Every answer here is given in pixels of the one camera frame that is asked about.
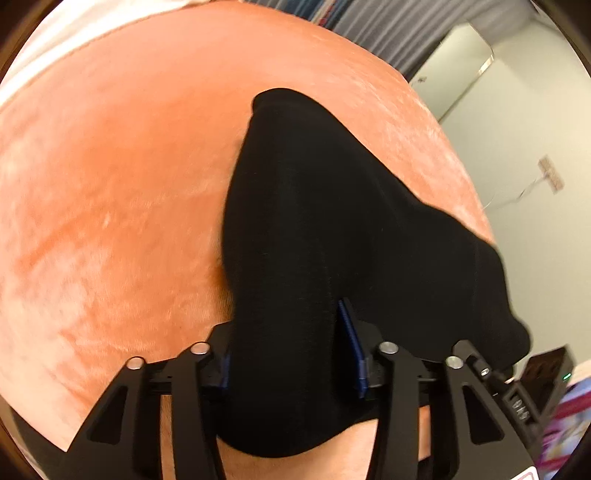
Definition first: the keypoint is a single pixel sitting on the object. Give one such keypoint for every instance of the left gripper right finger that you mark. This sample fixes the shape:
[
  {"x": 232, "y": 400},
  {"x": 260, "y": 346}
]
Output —
[{"x": 450, "y": 401}]

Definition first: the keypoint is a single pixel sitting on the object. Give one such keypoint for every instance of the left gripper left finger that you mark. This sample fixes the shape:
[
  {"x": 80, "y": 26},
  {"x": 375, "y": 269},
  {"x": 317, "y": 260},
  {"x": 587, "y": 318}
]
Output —
[{"x": 153, "y": 420}]

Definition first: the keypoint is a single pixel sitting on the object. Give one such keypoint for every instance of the black pants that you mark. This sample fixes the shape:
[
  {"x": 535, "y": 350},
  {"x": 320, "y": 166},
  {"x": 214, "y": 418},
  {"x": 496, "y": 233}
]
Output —
[{"x": 313, "y": 218}]

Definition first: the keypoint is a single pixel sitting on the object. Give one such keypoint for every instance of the orange bed blanket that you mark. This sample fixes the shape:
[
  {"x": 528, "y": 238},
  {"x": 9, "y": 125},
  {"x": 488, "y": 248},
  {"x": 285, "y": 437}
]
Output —
[{"x": 115, "y": 162}]

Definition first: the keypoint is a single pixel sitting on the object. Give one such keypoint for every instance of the standing mirror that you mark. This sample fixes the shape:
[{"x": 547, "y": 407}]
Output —
[{"x": 452, "y": 69}]

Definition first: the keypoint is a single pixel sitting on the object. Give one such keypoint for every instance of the grey blue curtains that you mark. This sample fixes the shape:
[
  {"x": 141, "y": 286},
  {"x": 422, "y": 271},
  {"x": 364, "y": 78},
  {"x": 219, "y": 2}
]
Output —
[{"x": 406, "y": 34}]

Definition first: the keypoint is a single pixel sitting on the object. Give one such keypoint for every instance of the white bed cover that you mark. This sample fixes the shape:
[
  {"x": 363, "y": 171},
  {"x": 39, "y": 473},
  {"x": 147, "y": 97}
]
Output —
[{"x": 69, "y": 26}]

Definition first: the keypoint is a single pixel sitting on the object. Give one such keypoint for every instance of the wall power socket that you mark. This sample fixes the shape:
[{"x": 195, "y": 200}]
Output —
[{"x": 550, "y": 174}]

